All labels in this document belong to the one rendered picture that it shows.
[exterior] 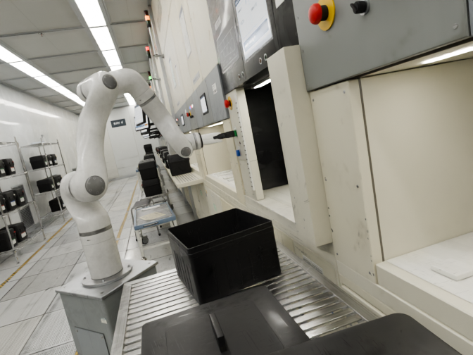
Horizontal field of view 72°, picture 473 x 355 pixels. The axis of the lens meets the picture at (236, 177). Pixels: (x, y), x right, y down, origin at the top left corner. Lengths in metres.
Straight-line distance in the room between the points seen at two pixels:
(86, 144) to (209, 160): 1.85
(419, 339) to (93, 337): 1.21
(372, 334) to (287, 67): 0.66
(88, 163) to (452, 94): 1.12
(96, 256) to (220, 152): 1.94
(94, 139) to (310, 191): 0.83
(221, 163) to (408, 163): 2.39
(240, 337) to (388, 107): 0.56
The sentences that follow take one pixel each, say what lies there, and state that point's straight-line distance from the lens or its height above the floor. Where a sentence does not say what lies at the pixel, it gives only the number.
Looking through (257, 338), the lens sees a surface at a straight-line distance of 0.64.
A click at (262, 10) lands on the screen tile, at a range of 1.12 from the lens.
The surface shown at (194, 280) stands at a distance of 0.96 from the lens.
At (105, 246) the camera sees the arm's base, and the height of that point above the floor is 0.89.
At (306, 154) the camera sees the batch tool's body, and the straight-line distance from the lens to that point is 0.87.
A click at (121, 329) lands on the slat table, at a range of 1.01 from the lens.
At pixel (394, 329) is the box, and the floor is 1.01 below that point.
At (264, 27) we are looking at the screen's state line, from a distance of 1.11.
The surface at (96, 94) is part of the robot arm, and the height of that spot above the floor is 1.44.
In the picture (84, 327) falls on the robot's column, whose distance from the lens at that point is 1.45.
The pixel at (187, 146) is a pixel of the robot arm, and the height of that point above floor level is 1.19.
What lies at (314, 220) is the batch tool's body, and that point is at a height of 0.94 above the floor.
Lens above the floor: 1.23
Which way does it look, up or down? 9 degrees down
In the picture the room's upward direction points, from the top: 11 degrees counter-clockwise
